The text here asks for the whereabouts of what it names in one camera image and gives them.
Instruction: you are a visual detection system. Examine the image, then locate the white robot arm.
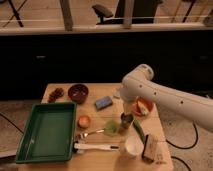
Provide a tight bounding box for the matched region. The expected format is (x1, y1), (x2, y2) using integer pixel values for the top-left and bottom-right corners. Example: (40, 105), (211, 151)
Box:
(120, 64), (213, 132)

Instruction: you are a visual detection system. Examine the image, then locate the grey blue sponge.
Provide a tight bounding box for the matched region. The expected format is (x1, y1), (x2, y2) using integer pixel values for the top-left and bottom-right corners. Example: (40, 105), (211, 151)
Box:
(113, 89), (120, 99)

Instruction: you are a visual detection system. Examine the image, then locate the green plastic tray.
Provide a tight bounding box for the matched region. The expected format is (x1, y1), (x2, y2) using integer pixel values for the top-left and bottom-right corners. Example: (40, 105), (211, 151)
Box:
(15, 102), (76, 164)

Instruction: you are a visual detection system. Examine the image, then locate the metal cup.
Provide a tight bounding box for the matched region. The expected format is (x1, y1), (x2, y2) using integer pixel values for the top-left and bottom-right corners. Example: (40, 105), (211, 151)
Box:
(120, 113), (134, 133)

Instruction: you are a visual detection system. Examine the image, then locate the cut apple piece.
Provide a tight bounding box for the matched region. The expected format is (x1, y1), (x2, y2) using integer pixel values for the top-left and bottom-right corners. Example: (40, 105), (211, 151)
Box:
(137, 101), (149, 116)

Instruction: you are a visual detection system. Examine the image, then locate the green cucumber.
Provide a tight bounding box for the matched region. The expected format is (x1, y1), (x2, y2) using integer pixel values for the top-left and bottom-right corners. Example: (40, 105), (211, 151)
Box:
(133, 119), (146, 143)

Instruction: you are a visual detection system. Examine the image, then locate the orange bowl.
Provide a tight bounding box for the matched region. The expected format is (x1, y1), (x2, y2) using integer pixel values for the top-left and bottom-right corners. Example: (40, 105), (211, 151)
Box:
(133, 97), (153, 117)

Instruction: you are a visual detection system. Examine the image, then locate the wooden table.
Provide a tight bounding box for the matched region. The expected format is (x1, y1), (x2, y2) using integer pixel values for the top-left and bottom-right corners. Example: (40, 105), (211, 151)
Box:
(18, 83), (174, 171)

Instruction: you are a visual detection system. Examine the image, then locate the small orange fruit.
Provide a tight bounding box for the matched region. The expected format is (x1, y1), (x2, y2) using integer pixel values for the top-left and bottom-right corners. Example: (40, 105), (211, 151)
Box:
(78, 115), (91, 129)

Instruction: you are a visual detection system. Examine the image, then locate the dark red bowl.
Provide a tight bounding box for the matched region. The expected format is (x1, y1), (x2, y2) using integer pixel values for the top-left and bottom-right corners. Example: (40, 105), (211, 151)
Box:
(68, 84), (89, 104)

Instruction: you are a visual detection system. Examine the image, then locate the wooden scrub brush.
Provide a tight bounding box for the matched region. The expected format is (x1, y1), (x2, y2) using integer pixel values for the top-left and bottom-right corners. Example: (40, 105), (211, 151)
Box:
(142, 134), (158, 163)

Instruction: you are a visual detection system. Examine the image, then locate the bunch of dark grapes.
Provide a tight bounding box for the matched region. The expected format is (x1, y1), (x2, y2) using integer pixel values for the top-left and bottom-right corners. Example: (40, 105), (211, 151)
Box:
(48, 88), (64, 103)

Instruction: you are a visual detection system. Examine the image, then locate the black office chair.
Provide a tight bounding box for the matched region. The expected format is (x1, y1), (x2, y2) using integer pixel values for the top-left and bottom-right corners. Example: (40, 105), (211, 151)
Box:
(92, 0), (161, 25)

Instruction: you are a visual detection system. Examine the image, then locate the green handled metal spoon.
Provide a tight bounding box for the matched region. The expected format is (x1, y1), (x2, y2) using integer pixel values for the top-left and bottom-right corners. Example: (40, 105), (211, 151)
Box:
(76, 120), (119, 139)

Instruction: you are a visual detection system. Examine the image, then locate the black floor cable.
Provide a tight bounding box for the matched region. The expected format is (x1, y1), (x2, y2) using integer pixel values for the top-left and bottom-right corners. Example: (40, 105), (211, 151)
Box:
(165, 122), (199, 150)

